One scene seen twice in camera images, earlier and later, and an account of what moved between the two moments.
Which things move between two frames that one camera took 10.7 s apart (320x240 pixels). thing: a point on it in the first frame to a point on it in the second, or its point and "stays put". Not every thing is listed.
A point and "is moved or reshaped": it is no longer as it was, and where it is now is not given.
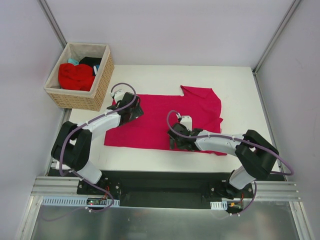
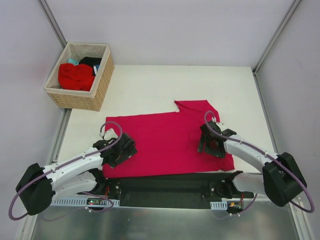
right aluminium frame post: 258,64 stays put
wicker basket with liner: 92,100 stays put
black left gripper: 135,111 to 125,149
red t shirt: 80,77 stays put
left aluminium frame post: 52,22 stays put
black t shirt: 91,61 stays put
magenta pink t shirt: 161,111 is moved or reshaped
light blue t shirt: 73,61 stays put
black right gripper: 173,136 to 206,144
